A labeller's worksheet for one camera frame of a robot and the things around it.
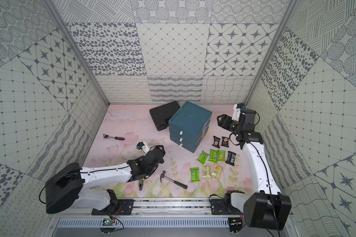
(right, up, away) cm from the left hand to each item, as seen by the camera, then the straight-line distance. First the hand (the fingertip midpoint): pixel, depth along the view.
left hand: (163, 145), depth 83 cm
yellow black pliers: (-13, -21, -2) cm, 24 cm away
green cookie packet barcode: (+30, -8, +8) cm, 32 cm away
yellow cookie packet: (+25, -15, +3) cm, 29 cm away
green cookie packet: (+23, -9, +8) cm, 26 cm away
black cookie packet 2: (+40, 0, +15) cm, 42 cm away
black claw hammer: (+10, -22, -2) cm, 24 cm away
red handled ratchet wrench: (-42, +3, +18) cm, 45 cm away
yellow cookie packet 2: (+31, -16, +2) cm, 35 cm away
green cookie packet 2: (+18, -18, +1) cm, 26 cm away
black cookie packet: (+41, -9, +7) cm, 43 cm away
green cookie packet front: (+36, -8, +9) cm, 38 cm away
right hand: (+33, +14, -4) cm, 36 cm away
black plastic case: (-6, +18, +30) cm, 36 cm away
